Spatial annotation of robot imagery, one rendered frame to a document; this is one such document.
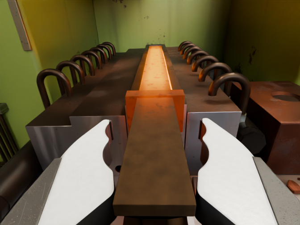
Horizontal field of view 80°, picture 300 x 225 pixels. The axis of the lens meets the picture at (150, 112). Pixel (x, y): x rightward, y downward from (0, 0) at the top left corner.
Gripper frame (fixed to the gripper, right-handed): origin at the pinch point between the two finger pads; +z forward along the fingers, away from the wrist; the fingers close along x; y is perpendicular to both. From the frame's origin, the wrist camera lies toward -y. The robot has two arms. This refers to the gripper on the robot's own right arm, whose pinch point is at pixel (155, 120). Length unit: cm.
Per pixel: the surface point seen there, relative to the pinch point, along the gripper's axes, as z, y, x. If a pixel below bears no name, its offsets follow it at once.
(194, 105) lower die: 4.1, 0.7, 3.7
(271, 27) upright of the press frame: 27.6, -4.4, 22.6
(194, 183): 0.6, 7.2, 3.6
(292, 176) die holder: 2.5, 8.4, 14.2
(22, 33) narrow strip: 16.3, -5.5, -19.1
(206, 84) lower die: 10.2, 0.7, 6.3
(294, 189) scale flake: 0.6, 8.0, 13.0
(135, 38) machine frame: 51, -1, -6
